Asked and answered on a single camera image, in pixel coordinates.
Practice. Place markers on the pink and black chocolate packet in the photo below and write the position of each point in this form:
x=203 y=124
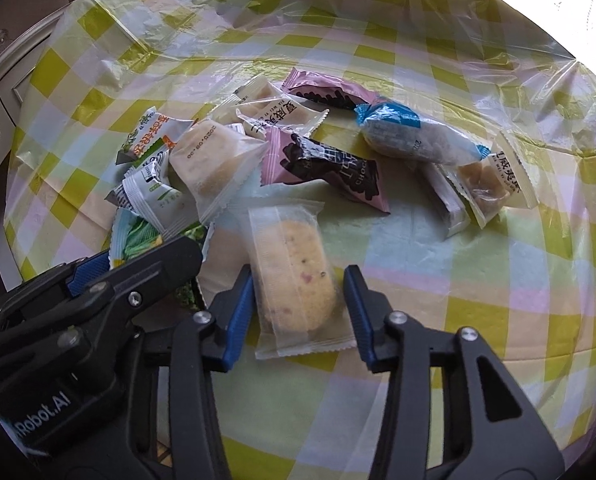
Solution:
x=328 y=170

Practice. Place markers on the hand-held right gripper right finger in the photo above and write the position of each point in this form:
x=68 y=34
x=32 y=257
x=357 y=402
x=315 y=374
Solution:
x=358 y=310

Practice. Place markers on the long white translucent packet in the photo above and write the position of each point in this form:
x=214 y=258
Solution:
x=445 y=200

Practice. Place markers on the clear nut packet white label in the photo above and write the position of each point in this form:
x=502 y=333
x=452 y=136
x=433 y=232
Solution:
x=278 y=115
x=487 y=185
x=255 y=89

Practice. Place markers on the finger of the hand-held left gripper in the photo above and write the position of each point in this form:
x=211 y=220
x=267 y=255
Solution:
x=88 y=269
x=153 y=267

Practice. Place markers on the green leaf-print snack packet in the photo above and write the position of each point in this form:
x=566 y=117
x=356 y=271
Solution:
x=138 y=240

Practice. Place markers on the pale pastry clear packet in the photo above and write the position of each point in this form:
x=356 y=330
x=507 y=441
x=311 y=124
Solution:
x=213 y=165

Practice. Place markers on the green and orange snack packet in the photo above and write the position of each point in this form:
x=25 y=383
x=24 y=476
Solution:
x=150 y=132

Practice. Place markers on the yellow checked plastic tablecloth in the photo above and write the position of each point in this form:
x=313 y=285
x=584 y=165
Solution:
x=477 y=285

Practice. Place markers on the blue and white rice cracker packet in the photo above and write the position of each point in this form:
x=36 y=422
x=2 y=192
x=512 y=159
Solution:
x=412 y=132

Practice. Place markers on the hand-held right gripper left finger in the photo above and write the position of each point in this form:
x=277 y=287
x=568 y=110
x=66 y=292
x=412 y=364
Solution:
x=238 y=310

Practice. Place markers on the speckled yellow cake clear packet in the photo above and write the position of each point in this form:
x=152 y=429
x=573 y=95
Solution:
x=293 y=280

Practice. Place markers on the pink snack packet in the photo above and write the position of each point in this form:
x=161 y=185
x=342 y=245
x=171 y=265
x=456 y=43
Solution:
x=318 y=87

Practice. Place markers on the small white green-print packet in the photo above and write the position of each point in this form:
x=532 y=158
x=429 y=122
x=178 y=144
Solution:
x=145 y=175
x=155 y=207

